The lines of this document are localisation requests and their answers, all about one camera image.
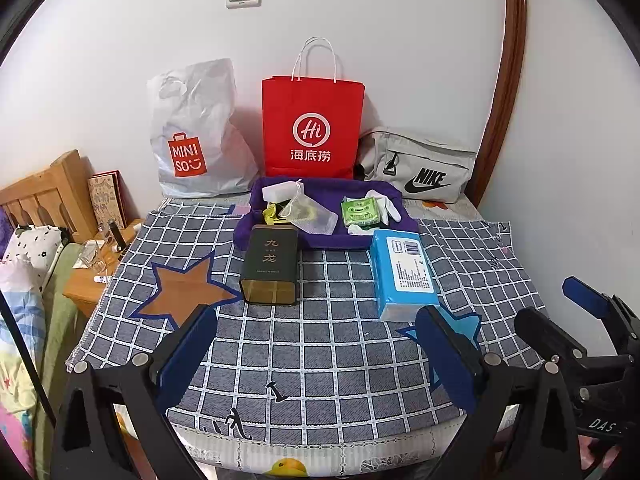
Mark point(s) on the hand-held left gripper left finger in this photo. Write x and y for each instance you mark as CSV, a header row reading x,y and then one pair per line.
x,y
187,355

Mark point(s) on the white foam block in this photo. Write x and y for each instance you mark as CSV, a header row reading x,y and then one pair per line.
x,y
280,193

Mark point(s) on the blue tissue pack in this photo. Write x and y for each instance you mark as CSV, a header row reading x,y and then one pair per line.
x,y
402,275

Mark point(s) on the green blanket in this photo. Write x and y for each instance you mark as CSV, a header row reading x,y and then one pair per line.
x,y
57,310

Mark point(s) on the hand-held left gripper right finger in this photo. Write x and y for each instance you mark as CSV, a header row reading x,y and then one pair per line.
x,y
447,360

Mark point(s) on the green frog tissue pack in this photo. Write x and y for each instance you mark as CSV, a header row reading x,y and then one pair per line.
x,y
359,212

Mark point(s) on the white plastic shopping bag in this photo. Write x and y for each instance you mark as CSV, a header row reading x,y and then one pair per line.
x,y
200,130

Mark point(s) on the grey fabric waist bag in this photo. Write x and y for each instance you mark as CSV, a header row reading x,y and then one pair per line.
x,y
420,165

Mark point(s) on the red paper bag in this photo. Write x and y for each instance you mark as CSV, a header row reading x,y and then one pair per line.
x,y
312,130

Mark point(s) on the wooden nightstand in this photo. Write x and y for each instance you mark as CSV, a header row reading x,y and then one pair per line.
x,y
85,295

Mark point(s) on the small white tube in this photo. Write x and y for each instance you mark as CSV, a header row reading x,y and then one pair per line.
x,y
100,278

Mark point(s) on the black bottle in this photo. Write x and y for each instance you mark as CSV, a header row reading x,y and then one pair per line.
x,y
115,234

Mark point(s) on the brown wooden door frame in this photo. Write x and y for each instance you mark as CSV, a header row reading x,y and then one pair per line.
x,y
505,85

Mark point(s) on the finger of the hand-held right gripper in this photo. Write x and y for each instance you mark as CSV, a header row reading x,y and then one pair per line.
x,y
547,337
582,289

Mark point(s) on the white tissue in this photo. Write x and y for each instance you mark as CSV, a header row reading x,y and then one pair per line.
x,y
359,229

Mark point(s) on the wooden headboard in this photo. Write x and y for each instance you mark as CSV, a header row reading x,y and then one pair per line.
x,y
45,190

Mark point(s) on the flower print bedsheet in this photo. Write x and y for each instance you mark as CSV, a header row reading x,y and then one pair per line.
x,y
450,207

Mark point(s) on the clear glass cup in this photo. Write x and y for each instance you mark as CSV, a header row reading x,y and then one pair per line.
x,y
92,255

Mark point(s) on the dark green tea tin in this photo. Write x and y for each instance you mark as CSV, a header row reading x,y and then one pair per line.
x,y
270,265

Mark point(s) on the grey checkered tablecloth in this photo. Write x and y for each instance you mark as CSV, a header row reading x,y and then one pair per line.
x,y
325,360

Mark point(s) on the white pillow with black flowers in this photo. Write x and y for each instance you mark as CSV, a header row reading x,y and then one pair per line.
x,y
30,255

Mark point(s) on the brown patterned book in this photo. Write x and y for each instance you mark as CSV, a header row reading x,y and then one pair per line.
x,y
107,200

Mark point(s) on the colourful floral bedding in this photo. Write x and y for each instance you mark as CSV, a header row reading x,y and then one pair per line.
x,y
15,360

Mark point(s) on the yellow pouch with black stripes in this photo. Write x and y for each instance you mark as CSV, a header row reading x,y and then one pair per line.
x,y
270,214

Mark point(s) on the purple plush storage tray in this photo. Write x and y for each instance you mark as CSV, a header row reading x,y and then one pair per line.
x,y
330,240

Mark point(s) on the white glove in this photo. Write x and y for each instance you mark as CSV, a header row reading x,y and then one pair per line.
x,y
387,207

